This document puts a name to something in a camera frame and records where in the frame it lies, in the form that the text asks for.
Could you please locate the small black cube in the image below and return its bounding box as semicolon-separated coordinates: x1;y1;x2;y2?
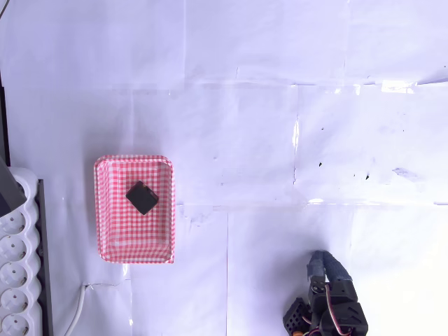
125;180;160;216

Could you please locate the red checkered tray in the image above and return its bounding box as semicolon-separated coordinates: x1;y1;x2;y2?
93;155;176;265

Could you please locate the white power strip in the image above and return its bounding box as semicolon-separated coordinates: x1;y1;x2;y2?
0;167;42;336

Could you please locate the grey dark device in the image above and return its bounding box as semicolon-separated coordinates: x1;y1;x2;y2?
0;153;28;218

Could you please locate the white power cable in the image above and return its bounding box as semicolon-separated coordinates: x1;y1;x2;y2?
62;283;89;336

